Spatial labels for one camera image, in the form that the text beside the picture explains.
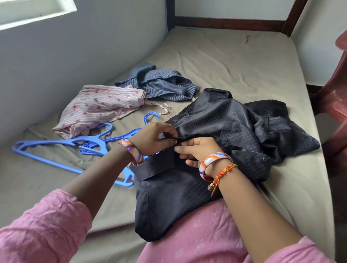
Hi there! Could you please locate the person's left hand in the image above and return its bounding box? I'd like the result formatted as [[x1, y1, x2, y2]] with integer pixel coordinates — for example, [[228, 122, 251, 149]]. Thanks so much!
[[129, 121, 180, 157]]

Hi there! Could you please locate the person's right hand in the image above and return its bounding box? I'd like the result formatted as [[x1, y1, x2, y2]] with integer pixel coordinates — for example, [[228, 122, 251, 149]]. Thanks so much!
[[173, 136, 224, 169]]

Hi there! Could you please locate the blue striped shirt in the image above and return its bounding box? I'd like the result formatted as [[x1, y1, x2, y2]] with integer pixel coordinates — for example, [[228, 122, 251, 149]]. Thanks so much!
[[115, 62, 201, 103]]

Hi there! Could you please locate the pink floral striped garment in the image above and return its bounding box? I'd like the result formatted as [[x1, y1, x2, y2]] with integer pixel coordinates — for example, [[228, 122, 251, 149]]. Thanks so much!
[[52, 84, 171, 140]]

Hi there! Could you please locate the pile of blue hangers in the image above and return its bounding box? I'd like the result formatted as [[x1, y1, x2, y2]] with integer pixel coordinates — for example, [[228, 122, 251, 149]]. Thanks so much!
[[12, 112, 162, 188]]

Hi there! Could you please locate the person's left forearm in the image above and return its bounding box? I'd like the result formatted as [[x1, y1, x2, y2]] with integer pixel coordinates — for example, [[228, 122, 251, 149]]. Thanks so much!
[[62, 146, 133, 220]]

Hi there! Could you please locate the person's right forearm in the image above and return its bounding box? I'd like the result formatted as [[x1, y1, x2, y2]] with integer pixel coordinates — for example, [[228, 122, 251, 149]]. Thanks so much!
[[214, 168, 304, 263]]

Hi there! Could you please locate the dark wooden bed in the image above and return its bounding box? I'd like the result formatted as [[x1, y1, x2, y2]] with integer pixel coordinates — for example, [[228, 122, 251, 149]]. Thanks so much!
[[0, 0, 337, 263]]

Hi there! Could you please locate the striped white purple bangle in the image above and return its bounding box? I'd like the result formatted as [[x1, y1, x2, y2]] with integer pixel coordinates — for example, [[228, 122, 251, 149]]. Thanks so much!
[[198, 152, 234, 183]]

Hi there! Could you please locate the striped orange purple bangle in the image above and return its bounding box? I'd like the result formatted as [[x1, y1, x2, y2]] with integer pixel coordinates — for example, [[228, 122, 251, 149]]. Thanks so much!
[[117, 138, 145, 167]]

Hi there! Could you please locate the maroon plastic chair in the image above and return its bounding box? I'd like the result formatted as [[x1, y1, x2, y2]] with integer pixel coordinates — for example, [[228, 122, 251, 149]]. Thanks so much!
[[309, 30, 347, 180]]

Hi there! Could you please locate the white framed window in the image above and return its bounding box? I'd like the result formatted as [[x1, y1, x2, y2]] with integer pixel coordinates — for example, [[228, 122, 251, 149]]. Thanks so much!
[[0, 0, 78, 31]]

